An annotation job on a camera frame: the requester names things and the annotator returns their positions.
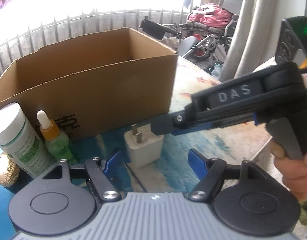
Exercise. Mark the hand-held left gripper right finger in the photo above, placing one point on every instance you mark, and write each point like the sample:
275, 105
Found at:
196, 162

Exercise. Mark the white bottle with green label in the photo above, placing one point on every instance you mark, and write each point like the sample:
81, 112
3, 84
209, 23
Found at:
18, 135

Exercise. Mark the light grey curtain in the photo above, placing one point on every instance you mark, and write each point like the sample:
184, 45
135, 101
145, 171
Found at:
256, 30

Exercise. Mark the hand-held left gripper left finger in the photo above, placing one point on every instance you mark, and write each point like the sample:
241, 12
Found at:
113, 160

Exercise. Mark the pink clothing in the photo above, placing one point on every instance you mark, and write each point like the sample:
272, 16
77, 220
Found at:
213, 15

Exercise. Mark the wheelchair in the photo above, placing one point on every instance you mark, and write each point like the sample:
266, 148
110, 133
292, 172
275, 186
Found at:
213, 27

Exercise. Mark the grey padded seat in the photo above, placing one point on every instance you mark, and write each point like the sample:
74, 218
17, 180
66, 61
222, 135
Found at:
188, 45

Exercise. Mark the white charger plug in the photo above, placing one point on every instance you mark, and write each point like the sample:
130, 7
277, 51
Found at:
143, 150

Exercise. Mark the copper round jar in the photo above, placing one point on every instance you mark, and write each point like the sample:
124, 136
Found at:
6, 170

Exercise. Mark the green dropper bottle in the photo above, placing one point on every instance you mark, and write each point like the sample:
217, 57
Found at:
56, 142

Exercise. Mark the brown cardboard box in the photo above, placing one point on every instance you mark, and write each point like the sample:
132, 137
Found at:
106, 85

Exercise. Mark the person's right hand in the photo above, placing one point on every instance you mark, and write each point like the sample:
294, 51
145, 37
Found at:
298, 180

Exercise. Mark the metal balcony railing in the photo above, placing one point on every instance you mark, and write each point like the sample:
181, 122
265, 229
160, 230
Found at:
68, 20

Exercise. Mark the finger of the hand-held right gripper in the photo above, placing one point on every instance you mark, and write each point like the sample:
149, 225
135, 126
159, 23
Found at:
166, 125

